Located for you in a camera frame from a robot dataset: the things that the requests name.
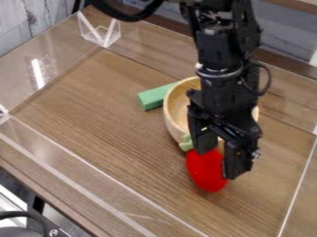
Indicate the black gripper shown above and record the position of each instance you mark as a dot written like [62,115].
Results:
[221,113]

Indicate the clear acrylic corner bracket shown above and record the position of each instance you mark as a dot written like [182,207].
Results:
[103,36]

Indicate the green block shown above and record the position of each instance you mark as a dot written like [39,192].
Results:
[151,98]

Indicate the black table leg bracket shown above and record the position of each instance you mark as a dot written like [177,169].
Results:
[47,227]

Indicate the wooden bowl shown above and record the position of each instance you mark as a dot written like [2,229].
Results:
[175,103]

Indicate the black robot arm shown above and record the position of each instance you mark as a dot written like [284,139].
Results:
[226,36]

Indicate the red plush strawberry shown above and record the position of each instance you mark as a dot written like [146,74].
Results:
[203,167]

